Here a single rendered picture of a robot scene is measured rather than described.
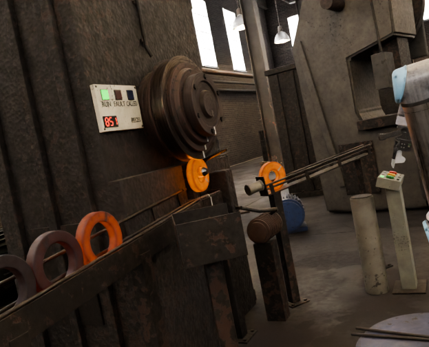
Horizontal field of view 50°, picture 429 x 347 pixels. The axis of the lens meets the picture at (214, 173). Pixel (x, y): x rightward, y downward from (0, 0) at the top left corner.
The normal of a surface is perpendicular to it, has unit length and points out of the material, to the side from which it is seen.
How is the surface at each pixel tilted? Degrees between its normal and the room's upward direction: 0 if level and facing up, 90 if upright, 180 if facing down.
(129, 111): 90
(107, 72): 90
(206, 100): 90
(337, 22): 90
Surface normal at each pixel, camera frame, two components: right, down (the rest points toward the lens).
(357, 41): -0.65, 0.18
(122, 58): 0.87, -0.14
